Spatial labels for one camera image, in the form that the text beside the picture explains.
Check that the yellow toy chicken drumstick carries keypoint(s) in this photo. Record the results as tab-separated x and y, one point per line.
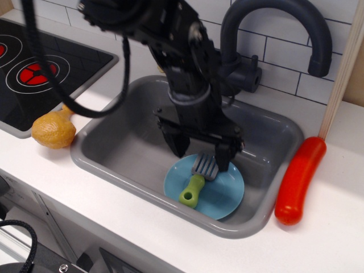
54	129

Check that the dark grey toy faucet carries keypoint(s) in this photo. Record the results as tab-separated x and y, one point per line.
247	76

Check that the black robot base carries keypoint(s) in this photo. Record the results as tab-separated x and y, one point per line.
42	259

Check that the red toy sausage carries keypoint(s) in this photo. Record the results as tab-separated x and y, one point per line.
290	201

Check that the grey plastic sink basin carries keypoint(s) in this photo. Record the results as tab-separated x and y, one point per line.
128	150

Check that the blue plastic plate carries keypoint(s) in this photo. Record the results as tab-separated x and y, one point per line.
217	199

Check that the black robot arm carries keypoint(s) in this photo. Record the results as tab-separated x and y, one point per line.
180	45

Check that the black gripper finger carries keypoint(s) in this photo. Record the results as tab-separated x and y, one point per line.
224	153
174	137

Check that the black toy stovetop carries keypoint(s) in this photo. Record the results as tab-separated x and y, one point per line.
26	93

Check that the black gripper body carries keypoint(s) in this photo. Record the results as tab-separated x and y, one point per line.
201	117

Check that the light wooden post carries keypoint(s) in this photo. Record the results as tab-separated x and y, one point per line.
345	70

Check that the green handled grey spatula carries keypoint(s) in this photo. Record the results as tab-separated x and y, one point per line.
204	168

